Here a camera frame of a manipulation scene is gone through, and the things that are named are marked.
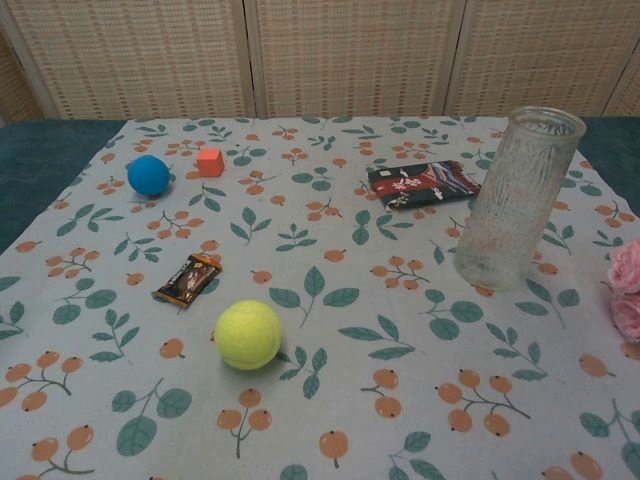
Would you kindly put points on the pink artificial flower bouquet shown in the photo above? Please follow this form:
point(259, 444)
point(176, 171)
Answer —
point(627, 285)

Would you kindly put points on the transparent textured glass vase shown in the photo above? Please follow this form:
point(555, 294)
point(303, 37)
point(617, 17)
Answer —
point(515, 200)

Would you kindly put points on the floral print tablecloth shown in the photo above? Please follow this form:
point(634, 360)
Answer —
point(320, 350)

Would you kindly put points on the dark patterned snack packet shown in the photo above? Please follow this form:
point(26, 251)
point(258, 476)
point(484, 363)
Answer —
point(422, 185)

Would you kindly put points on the yellow tennis ball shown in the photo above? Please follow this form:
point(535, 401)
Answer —
point(248, 335)

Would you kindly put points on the orange cube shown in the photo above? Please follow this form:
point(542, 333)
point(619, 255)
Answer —
point(210, 162)

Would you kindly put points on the dark brown snack wrapper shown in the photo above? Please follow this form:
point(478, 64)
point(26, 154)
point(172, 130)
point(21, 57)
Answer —
point(187, 281)

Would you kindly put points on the blue ball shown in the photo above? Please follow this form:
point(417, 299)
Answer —
point(148, 175)

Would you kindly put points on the woven folding screen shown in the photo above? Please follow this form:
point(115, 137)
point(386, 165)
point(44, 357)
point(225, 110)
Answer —
point(320, 55)

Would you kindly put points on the teal table cover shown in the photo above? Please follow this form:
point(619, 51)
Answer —
point(40, 170)

